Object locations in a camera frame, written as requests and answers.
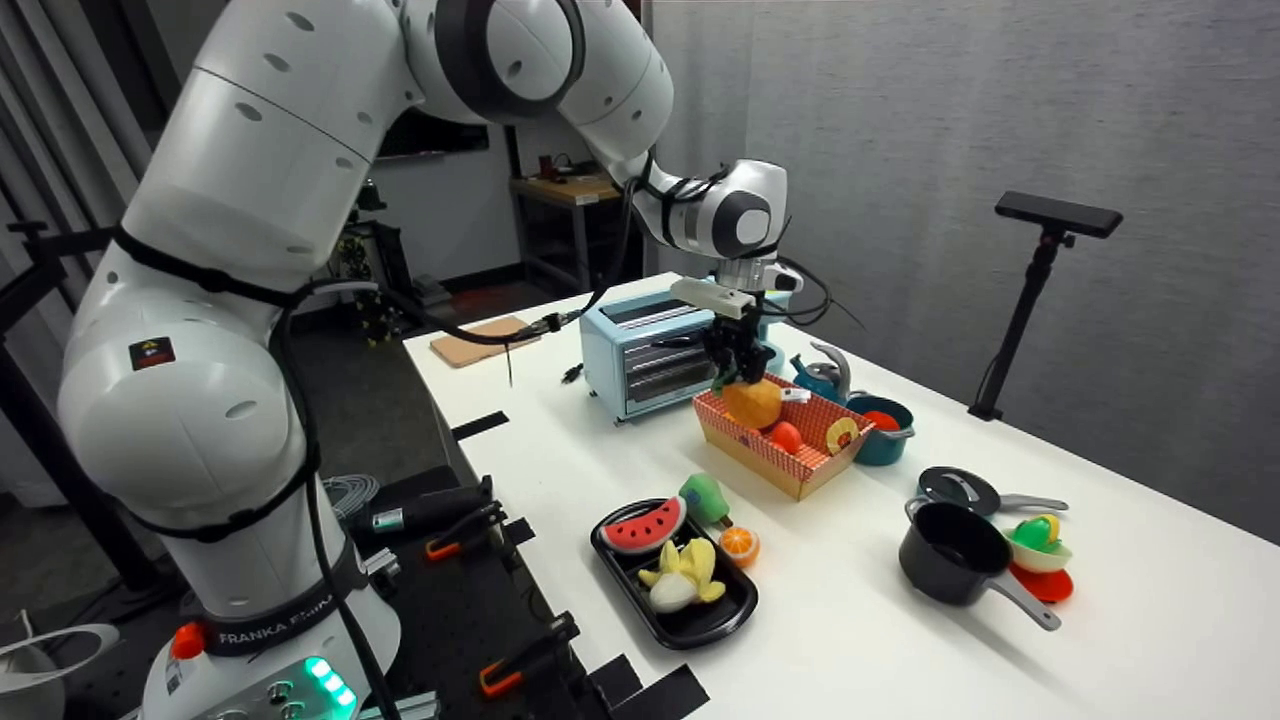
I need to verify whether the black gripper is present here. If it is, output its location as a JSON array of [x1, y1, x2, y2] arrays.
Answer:
[[704, 305, 775, 392]]

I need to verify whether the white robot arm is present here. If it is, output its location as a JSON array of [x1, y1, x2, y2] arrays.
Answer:
[[56, 0, 789, 720]]

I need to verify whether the orange plush fruit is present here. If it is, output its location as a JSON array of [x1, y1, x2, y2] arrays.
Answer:
[[719, 381, 779, 429]]

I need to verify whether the teal toy kettle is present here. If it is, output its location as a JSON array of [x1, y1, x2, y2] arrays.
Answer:
[[792, 342, 850, 405]]

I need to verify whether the orange cardboard tray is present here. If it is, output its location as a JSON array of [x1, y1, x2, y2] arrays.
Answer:
[[690, 375, 866, 501]]

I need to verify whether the green avocado plush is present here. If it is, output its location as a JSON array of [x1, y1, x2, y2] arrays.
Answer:
[[679, 475, 730, 526]]

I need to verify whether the orange half plush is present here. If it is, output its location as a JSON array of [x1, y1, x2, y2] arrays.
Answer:
[[719, 526, 758, 566]]

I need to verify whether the watermelon slice plush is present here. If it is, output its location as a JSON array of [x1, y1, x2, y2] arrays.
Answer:
[[598, 495, 689, 554]]

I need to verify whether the yellow banana plush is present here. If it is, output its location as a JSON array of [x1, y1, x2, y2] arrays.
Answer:
[[639, 534, 723, 612]]

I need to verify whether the black toy pot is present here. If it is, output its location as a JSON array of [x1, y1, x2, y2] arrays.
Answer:
[[899, 505, 1059, 631]]

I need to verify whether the plush burger toy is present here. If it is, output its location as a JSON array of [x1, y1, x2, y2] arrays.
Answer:
[[1006, 511, 1071, 605]]

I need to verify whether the light blue toaster oven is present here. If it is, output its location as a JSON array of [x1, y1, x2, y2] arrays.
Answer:
[[574, 274, 792, 429]]

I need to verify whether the teal bowl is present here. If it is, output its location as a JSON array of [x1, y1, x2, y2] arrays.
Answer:
[[849, 396, 913, 466]]

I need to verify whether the black pan lid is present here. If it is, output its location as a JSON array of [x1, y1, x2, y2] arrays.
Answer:
[[904, 465, 1063, 514]]

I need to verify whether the black table clamp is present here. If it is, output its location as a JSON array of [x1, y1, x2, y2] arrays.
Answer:
[[450, 411, 506, 439]]

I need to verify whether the camera on black stand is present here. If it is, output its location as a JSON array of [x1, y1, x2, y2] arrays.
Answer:
[[967, 187, 1128, 423]]

